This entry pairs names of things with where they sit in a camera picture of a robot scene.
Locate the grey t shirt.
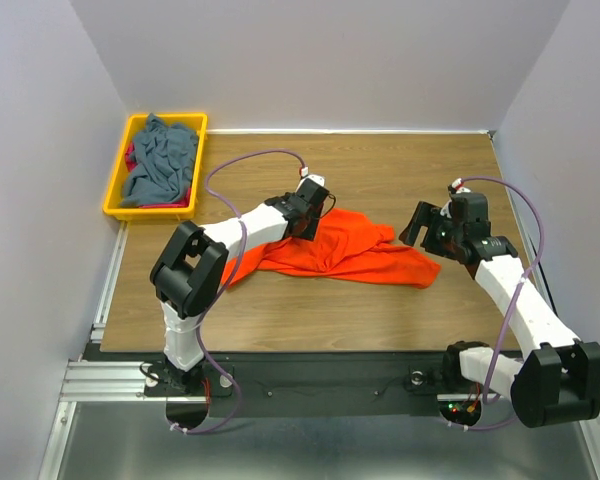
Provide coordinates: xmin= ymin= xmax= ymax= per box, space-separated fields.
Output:
xmin=120 ymin=114 xmax=199 ymax=208

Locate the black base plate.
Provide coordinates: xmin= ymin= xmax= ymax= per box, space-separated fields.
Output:
xmin=82 ymin=349 xmax=501 ymax=419

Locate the left aluminium side rail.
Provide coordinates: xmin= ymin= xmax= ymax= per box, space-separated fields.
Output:
xmin=89 ymin=222 xmax=129 ymax=343

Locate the orange polo shirt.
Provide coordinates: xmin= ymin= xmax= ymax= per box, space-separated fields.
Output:
xmin=222 ymin=208 xmax=441 ymax=288

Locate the aluminium frame rail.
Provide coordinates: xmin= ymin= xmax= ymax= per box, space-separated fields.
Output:
xmin=59 ymin=355 xmax=600 ymax=402

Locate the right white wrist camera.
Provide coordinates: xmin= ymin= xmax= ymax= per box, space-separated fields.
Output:
xmin=440 ymin=178 xmax=471 ymax=218

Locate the yellow plastic bin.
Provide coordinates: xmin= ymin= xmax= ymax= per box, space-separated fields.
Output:
xmin=102 ymin=112 xmax=208 ymax=223

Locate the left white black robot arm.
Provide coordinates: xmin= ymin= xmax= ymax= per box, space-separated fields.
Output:
xmin=150 ymin=174 xmax=329 ymax=394

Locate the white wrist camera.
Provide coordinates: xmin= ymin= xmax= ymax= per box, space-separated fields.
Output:
xmin=440 ymin=178 xmax=471 ymax=218
xmin=299 ymin=167 xmax=325 ymax=187

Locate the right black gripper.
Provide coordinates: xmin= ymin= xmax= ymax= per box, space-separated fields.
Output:
xmin=396 ymin=200 xmax=463 ymax=259

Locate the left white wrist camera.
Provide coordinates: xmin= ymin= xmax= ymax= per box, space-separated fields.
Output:
xmin=299 ymin=167 xmax=325 ymax=187

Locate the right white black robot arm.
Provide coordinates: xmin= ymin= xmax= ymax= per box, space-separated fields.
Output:
xmin=399 ymin=189 xmax=600 ymax=428

